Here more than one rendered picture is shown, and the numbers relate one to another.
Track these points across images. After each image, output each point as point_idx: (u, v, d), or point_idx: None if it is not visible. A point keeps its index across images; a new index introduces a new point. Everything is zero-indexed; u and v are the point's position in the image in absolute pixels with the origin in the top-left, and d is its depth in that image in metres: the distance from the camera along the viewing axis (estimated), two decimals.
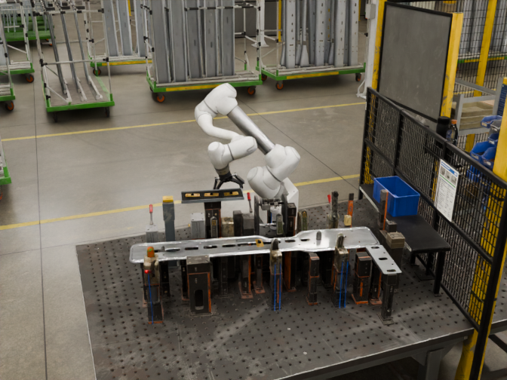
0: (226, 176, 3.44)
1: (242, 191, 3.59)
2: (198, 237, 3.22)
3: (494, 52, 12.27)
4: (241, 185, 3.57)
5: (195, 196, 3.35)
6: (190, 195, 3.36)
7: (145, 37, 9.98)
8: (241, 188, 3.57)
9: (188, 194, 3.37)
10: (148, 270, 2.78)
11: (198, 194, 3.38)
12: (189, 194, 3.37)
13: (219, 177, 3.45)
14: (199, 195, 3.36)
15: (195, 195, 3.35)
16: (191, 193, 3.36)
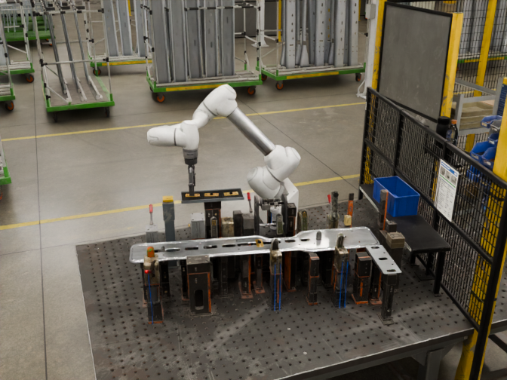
0: (184, 161, 3.26)
1: (192, 195, 3.29)
2: (198, 237, 3.22)
3: (494, 52, 12.27)
4: (193, 188, 3.27)
5: (195, 196, 3.35)
6: (190, 195, 3.36)
7: (145, 37, 9.98)
8: (192, 191, 3.28)
9: (188, 194, 3.37)
10: (148, 270, 2.78)
11: (198, 194, 3.38)
12: (189, 194, 3.37)
13: None
14: (199, 195, 3.36)
15: (195, 195, 3.35)
16: None
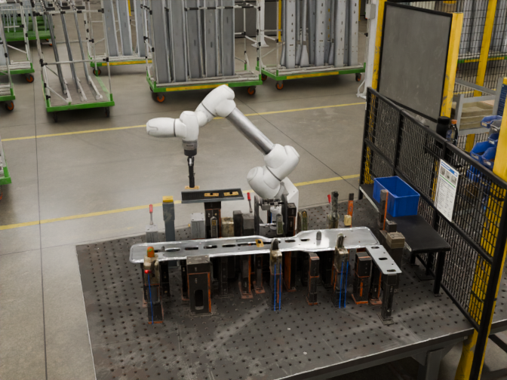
0: (184, 152, 3.24)
1: (192, 187, 3.32)
2: (198, 237, 3.22)
3: (494, 52, 12.27)
4: (193, 180, 3.31)
5: (195, 188, 3.33)
6: (189, 188, 3.33)
7: (145, 37, 9.98)
8: (192, 182, 3.31)
9: (187, 187, 3.34)
10: (148, 270, 2.78)
11: (198, 186, 3.35)
12: (188, 186, 3.35)
13: None
14: (199, 188, 3.33)
15: (194, 188, 3.33)
16: None
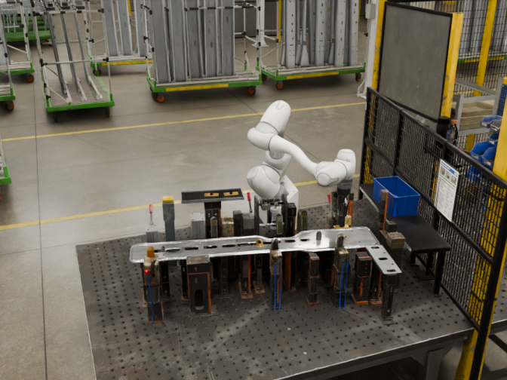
0: (338, 191, 3.10)
1: (342, 226, 3.18)
2: (198, 237, 3.22)
3: (494, 52, 12.27)
4: (344, 219, 3.17)
5: (345, 228, 3.19)
6: (339, 227, 3.19)
7: (145, 37, 9.98)
8: (342, 222, 3.17)
9: (336, 226, 3.20)
10: (148, 270, 2.78)
11: (346, 225, 3.22)
12: (337, 225, 3.21)
13: None
14: (348, 226, 3.20)
15: (344, 227, 3.19)
16: (339, 225, 3.20)
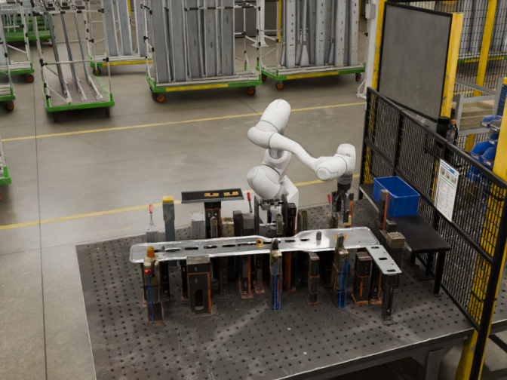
0: (338, 186, 3.08)
1: (346, 222, 3.11)
2: (198, 237, 3.22)
3: (494, 52, 12.27)
4: (348, 215, 3.10)
5: (345, 238, 3.22)
6: None
7: (145, 37, 9.98)
8: (346, 217, 3.10)
9: (336, 237, 3.23)
10: (148, 270, 2.78)
11: (345, 235, 3.24)
12: (336, 236, 3.24)
13: None
14: (348, 237, 3.22)
15: (343, 237, 3.22)
16: None
